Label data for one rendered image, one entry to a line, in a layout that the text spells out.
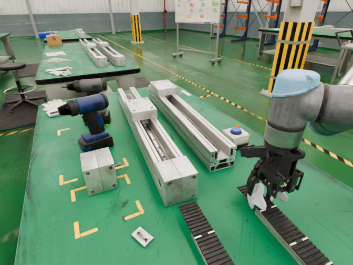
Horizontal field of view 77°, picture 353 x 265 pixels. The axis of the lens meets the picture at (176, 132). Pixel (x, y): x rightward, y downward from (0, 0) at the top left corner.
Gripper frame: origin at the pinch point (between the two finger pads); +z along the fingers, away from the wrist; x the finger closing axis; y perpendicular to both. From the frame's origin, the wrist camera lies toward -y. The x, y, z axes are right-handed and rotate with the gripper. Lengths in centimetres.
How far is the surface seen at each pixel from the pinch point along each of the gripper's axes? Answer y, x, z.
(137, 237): -3.0, -33.6, 2.4
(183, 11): -594, 225, -41
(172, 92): -76, 2, -7
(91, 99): -49, -38, -18
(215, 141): -28.6, 2.3, -2.4
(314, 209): 6.2, 14.4, 3.2
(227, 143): -21.2, 2.8, -5.3
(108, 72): -180, -21, 4
